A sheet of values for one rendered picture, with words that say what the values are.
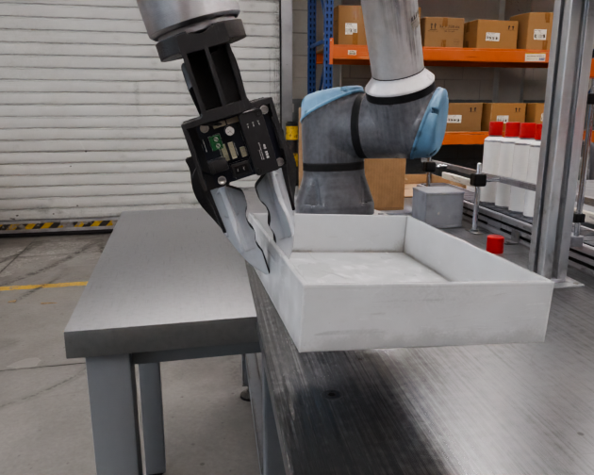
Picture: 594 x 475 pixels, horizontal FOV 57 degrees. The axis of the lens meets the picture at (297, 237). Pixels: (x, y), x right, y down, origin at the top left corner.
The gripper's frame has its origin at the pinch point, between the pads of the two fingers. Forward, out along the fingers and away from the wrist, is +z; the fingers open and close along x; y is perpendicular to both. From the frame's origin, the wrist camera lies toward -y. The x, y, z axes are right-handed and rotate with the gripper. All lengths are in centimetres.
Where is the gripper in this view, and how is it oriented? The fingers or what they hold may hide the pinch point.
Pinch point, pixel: (270, 255)
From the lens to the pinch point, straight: 51.1
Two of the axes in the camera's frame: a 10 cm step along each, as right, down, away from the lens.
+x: 9.4, -3.2, 0.9
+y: 1.7, 2.3, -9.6
